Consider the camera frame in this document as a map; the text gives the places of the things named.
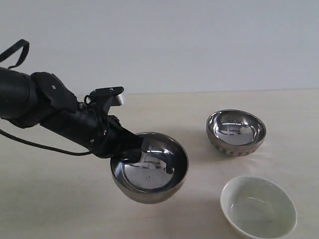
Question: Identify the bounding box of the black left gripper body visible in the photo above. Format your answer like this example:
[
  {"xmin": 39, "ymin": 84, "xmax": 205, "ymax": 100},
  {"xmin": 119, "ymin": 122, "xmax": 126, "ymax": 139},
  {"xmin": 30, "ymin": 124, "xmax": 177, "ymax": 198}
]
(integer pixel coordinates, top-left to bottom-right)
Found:
[{"xmin": 93, "ymin": 115, "xmax": 135, "ymax": 158}]

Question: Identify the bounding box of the smooth stainless steel bowl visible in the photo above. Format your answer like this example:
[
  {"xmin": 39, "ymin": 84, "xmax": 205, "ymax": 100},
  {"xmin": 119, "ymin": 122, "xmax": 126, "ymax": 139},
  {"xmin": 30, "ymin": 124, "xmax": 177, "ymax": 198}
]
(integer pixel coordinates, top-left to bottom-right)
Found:
[{"xmin": 110, "ymin": 132, "xmax": 189, "ymax": 204}]

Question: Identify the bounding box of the ribbed stainless steel bowl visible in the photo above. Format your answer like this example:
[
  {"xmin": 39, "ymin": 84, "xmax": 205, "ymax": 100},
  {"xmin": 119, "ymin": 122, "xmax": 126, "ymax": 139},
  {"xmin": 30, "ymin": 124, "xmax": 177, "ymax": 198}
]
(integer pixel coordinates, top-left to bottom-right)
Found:
[{"xmin": 206, "ymin": 109, "xmax": 267, "ymax": 157}]

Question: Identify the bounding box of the white ceramic bowl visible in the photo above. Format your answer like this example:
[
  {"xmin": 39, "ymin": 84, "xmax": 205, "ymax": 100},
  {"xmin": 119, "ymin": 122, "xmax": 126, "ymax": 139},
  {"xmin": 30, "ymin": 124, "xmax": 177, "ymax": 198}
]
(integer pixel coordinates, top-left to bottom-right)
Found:
[{"xmin": 219, "ymin": 175, "xmax": 298, "ymax": 239}]

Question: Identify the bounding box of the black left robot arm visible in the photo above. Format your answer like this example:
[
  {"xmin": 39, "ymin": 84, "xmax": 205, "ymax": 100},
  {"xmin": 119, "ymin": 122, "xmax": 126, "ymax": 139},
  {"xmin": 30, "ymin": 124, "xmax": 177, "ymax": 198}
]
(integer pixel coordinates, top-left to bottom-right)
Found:
[{"xmin": 0, "ymin": 68, "xmax": 147, "ymax": 158}]

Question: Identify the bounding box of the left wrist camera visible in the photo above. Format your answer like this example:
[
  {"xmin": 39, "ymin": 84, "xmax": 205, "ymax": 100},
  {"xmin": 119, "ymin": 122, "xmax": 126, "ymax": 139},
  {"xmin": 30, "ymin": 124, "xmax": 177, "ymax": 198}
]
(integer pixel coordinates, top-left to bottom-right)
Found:
[{"xmin": 84, "ymin": 86, "xmax": 125, "ymax": 116}]

